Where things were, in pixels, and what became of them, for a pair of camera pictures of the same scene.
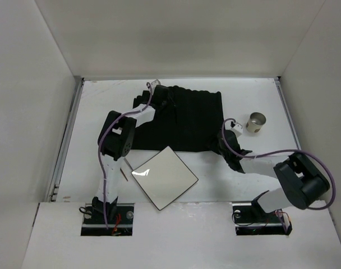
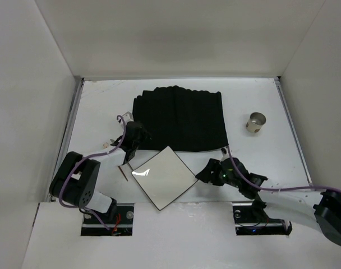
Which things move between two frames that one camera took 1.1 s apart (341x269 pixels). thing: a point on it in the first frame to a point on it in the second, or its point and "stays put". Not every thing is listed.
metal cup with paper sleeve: x=256 y=121 stays put
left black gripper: x=142 y=98 to x=132 y=149
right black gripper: x=222 y=140 to x=212 y=172
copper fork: x=125 y=176 stays put
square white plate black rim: x=164 y=177 stays put
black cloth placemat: x=192 y=124 stays put
